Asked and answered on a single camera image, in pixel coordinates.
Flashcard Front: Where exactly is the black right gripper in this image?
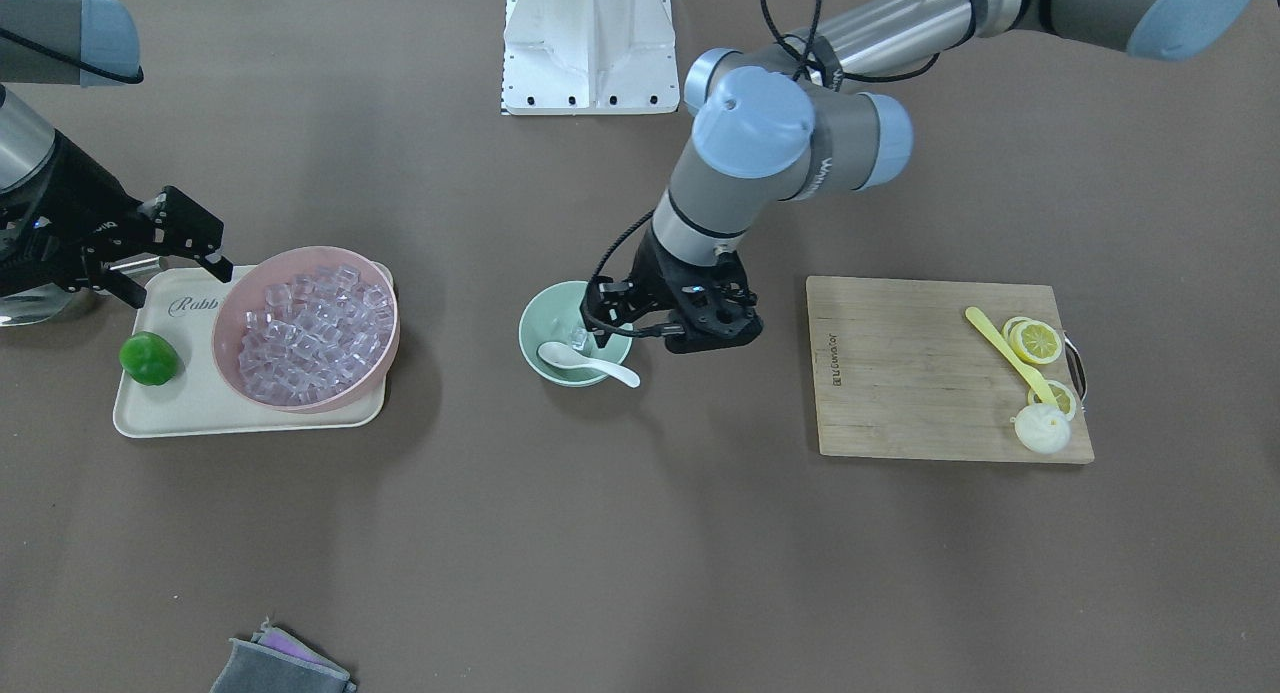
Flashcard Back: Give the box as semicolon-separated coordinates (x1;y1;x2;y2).
1;133;234;309

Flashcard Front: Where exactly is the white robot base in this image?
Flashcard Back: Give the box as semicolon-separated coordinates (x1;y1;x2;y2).
500;0;681;117

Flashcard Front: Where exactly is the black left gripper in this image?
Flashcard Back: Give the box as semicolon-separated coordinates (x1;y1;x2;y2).
580;223;721;350

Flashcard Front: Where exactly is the cream plastic tray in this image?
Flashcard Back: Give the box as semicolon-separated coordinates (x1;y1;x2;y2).
113;266;387;438

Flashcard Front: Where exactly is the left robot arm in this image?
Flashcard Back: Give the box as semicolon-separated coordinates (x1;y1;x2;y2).
570;0;1251;354

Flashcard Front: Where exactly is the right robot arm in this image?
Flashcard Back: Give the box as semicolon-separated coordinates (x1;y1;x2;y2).
1;0;234;307

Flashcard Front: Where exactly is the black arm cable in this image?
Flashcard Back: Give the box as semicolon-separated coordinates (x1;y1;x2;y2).
0;23;146;86
584;0;941;339

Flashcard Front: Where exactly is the lemon slice near bun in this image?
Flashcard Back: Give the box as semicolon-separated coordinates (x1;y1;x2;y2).
1046;379;1080;421

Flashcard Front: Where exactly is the green lime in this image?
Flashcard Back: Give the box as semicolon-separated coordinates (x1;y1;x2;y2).
116;330;182;386

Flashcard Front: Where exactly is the pink bowl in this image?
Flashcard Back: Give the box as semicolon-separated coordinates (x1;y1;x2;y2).
212;246;402;414

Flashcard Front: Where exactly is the wooden cutting board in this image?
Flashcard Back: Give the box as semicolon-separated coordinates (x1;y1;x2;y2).
806;277;1094;465

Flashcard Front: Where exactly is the steel ice scoop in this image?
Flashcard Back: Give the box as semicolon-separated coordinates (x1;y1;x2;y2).
1;256;169;327

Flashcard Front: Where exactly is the grey folded cloth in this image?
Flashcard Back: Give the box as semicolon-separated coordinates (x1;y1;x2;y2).
210;619;358;692

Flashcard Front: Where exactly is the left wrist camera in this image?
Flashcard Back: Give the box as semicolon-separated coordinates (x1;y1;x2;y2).
660;252;764;354

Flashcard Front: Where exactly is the mint green bowl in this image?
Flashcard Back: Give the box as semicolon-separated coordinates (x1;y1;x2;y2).
518;281;611;388

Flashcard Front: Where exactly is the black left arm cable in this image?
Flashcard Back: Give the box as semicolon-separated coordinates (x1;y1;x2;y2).
584;0;941;339

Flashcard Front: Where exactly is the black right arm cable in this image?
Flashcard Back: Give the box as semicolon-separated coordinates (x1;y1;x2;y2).
0;23;146;86

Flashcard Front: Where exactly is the pile of clear ice cubes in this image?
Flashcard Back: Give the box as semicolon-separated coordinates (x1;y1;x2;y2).
237;264;396;407

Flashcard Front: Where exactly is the lemon slice stack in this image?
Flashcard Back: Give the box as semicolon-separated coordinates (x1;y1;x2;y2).
1001;316;1064;366

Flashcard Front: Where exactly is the yellow plastic knife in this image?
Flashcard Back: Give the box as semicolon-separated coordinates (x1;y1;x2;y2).
964;306;1057;407

